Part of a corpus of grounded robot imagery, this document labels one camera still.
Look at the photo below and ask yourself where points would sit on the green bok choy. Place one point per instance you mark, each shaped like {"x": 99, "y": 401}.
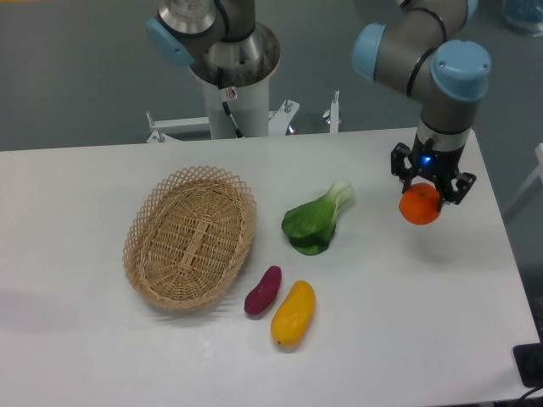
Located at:
{"x": 310, "y": 227}

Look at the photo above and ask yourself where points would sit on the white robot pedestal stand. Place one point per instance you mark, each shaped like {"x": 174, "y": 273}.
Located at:
{"x": 231, "y": 112}

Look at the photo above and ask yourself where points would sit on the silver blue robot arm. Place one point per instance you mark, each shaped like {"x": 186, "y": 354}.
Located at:
{"x": 234, "y": 56}

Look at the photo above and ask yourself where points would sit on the orange fruit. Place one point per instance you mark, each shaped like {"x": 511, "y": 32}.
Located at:
{"x": 419, "y": 204}

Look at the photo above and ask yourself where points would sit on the woven wicker basket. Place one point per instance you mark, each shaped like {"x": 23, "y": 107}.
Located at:
{"x": 190, "y": 239}

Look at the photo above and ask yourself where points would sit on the white frame at right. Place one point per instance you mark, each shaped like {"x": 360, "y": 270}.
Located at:
{"x": 527, "y": 189}

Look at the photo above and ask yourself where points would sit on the blue object top right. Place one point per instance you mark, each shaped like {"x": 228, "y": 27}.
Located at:
{"x": 524, "y": 16}

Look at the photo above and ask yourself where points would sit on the purple sweet potato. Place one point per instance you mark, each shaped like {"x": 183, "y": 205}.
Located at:
{"x": 264, "y": 293}

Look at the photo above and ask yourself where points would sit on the yellow mango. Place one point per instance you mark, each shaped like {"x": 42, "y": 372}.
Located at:
{"x": 294, "y": 316}

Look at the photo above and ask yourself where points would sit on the black device at edge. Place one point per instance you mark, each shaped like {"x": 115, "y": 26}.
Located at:
{"x": 528, "y": 359}

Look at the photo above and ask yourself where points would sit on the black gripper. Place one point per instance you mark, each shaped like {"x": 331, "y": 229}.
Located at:
{"x": 434, "y": 157}

